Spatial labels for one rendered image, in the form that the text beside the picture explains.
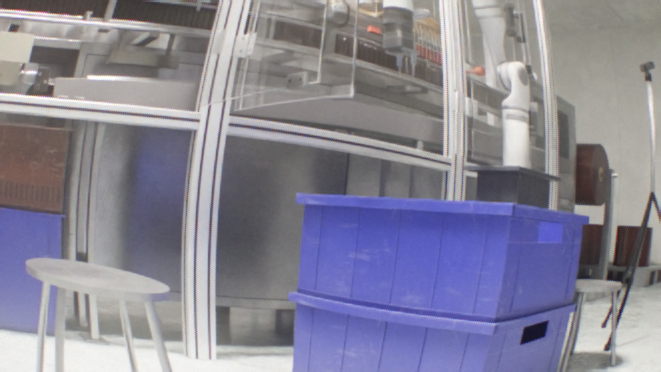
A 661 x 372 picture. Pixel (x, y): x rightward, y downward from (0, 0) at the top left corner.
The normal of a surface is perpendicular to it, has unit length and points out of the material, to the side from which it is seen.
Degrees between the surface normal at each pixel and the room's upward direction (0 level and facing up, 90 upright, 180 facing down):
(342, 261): 90
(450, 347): 90
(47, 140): 90
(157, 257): 90
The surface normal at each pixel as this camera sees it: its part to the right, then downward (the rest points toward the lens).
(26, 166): 0.62, 0.03
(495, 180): -0.85, -0.09
